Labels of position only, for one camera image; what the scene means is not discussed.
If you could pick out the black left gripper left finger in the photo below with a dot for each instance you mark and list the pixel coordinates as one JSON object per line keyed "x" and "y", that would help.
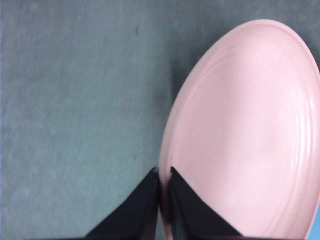
{"x": 135, "y": 215}

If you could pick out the pink plate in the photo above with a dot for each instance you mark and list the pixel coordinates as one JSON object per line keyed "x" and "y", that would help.
{"x": 245, "y": 125}

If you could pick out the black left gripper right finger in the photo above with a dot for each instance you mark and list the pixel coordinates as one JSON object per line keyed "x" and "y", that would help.
{"x": 192, "y": 215}

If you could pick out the blue plate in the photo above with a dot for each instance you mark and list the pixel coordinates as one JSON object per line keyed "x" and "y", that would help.
{"x": 315, "y": 232}

